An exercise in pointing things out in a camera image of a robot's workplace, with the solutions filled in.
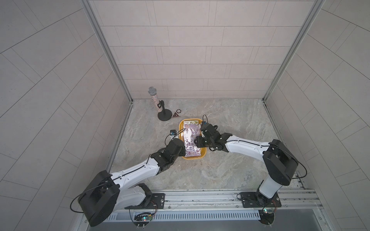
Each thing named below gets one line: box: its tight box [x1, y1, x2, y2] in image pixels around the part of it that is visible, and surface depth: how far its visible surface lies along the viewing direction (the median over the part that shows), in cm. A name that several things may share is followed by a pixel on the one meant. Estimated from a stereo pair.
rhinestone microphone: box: [147, 86, 162, 113], surface depth 84 cm
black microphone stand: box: [157, 100, 173, 122], surface depth 107 cm
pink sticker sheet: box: [183, 120, 202, 157], surface depth 86 cm
